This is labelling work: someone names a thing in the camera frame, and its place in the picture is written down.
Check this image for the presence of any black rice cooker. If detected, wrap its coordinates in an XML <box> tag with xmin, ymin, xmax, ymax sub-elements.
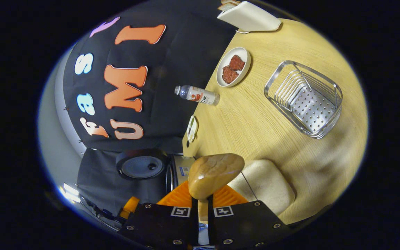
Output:
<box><xmin>116</xmin><ymin>149</ymin><xmax>200</xmax><ymax>195</ymax></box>

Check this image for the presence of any toasted bread slice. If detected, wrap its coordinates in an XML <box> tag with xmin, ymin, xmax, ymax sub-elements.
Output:
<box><xmin>218</xmin><ymin>0</ymin><xmax>241</xmax><ymax>11</ymax></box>

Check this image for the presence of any white round plate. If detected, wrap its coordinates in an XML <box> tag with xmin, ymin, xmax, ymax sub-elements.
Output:
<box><xmin>216</xmin><ymin>47</ymin><xmax>251</xmax><ymax>87</ymax></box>

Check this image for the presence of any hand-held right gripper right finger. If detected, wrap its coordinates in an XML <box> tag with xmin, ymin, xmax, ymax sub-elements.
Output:
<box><xmin>207</xmin><ymin>184</ymin><xmax>292</xmax><ymax>249</ymax></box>

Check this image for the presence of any white toaster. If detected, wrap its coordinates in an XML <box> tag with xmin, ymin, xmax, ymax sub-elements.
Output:
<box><xmin>217</xmin><ymin>1</ymin><xmax>282</xmax><ymax>32</ymax></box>

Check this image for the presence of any white divided bean dish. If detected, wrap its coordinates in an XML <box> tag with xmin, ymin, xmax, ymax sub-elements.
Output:
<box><xmin>187</xmin><ymin>115</ymin><xmax>199</xmax><ymax>143</ymax></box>

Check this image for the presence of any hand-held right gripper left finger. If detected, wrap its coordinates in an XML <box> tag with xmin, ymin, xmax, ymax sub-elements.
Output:
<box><xmin>118</xmin><ymin>181</ymin><xmax>199</xmax><ymax>249</ymax></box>

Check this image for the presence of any ceiling light panel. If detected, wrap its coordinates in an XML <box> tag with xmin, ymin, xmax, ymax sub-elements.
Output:
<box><xmin>59</xmin><ymin>183</ymin><xmax>81</xmax><ymax>203</ymax></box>

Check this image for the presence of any black backdrop cloth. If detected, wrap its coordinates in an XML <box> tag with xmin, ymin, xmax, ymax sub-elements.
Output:
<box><xmin>63</xmin><ymin>0</ymin><xmax>237</xmax><ymax>216</ymax></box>

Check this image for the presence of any wooden spoon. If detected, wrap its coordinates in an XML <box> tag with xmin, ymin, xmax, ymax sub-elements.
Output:
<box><xmin>188</xmin><ymin>153</ymin><xmax>245</xmax><ymax>223</ymax></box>

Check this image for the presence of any metal wire chopstick holder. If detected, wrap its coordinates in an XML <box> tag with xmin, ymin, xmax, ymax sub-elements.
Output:
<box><xmin>264</xmin><ymin>60</ymin><xmax>343</xmax><ymax>139</ymax></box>

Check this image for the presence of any clear plastic drink bottle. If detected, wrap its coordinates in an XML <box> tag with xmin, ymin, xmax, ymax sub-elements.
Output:
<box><xmin>174</xmin><ymin>85</ymin><xmax>220</xmax><ymax>106</ymax></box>

